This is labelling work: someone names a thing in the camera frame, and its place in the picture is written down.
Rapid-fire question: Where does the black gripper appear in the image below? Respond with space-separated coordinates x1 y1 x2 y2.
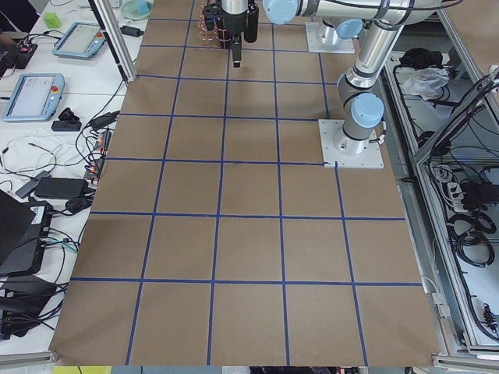
221 10 248 68

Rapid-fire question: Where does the dark glass wine bottle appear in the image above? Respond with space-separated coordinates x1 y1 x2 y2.
244 0 260 43

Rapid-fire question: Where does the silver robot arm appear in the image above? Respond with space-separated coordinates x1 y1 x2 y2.
317 17 363 46
262 1 444 156

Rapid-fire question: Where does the dark bottle in rack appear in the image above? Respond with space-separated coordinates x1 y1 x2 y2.
216 18 231 49

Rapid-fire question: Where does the small black power adapter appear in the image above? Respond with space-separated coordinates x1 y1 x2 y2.
120 26 143 37

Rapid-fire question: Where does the green glass plate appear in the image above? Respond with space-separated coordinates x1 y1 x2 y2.
120 0 153 21

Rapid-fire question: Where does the far blue teach pendant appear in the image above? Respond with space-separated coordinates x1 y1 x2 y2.
52 22 105 60

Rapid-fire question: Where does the blue teach pendant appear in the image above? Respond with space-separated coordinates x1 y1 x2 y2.
2 73 65 122
52 22 105 60

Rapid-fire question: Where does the green block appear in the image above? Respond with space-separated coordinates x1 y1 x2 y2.
42 12 62 29

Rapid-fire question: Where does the white crumpled cloth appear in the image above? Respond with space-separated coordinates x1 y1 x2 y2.
401 68 449 101

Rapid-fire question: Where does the near blue teach pendant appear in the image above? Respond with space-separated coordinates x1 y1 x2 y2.
2 73 65 122

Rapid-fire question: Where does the black power brick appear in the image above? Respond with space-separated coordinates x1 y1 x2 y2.
34 177 88 199

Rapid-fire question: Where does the black laptop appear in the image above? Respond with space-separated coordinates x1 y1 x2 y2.
1 191 52 277

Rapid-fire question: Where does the copper wire wine rack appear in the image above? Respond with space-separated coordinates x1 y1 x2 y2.
197 0 219 45

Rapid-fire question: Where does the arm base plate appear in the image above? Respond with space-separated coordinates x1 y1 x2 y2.
318 119 384 169
306 22 358 54

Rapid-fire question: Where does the aluminium frame post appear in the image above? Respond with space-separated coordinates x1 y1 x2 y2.
88 0 137 83

